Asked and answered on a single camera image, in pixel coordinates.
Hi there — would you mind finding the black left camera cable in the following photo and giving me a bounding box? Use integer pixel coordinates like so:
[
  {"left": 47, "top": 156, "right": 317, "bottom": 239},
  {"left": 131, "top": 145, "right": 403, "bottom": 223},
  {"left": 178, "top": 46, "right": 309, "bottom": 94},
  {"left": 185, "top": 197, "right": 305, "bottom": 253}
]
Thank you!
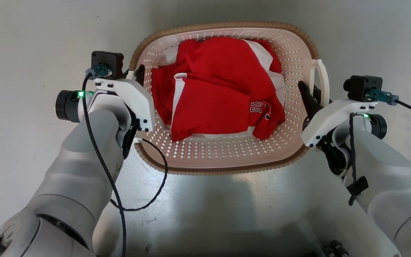
[{"left": 82, "top": 65, "right": 127, "bottom": 257}]

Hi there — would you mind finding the red and white garment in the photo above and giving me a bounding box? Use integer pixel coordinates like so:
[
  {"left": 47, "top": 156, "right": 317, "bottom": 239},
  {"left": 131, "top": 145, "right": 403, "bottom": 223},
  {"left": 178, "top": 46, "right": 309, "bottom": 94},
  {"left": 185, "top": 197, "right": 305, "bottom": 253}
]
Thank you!
[{"left": 151, "top": 36, "right": 286, "bottom": 142}]

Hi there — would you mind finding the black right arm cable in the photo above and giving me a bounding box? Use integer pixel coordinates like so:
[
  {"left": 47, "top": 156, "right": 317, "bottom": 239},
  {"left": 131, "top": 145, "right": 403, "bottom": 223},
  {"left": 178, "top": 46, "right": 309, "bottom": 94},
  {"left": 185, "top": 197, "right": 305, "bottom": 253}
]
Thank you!
[{"left": 346, "top": 114, "right": 369, "bottom": 206}]

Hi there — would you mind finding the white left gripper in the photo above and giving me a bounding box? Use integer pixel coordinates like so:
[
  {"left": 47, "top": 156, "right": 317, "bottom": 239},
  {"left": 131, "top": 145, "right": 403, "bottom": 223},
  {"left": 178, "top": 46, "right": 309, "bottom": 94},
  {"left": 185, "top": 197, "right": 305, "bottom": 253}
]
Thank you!
[{"left": 91, "top": 64, "right": 156, "bottom": 159}]

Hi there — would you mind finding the black looping left arm cable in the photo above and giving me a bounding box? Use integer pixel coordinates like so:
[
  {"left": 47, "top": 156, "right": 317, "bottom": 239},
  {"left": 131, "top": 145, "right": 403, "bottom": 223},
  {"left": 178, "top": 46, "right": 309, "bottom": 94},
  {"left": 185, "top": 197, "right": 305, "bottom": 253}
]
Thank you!
[{"left": 110, "top": 137, "right": 168, "bottom": 212}]

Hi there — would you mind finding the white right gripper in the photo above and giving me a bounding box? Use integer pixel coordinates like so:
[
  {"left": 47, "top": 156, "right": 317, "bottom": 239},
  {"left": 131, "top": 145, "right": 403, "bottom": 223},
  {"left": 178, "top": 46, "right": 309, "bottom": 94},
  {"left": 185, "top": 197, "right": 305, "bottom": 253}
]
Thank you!
[{"left": 298, "top": 81, "right": 378, "bottom": 148}]

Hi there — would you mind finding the beige perforated laundry basket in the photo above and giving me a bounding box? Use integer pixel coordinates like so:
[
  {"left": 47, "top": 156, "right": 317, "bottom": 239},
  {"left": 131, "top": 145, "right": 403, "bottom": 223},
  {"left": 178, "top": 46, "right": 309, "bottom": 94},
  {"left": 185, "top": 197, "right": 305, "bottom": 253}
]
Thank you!
[{"left": 126, "top": 21, "right": 331, "bottom": 176}]

